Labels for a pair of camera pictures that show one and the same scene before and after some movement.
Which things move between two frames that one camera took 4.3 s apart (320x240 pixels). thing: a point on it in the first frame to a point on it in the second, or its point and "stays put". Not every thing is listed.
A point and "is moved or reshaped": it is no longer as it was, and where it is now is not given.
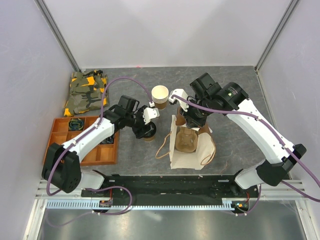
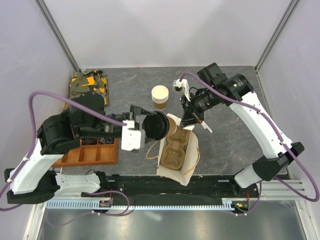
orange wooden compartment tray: x=102 y=154 stays put
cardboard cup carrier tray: x=186 y=140 is moved or reshaped
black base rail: x=172 y=187 stays put
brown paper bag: x=203 y=155 to x=191 y=159
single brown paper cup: x=150 y=139 to x=173 y=126
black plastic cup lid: x=150 y=129 is moved or reshaped
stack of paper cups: x=159 y=95 stays put
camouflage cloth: x=86 y=92 stays put
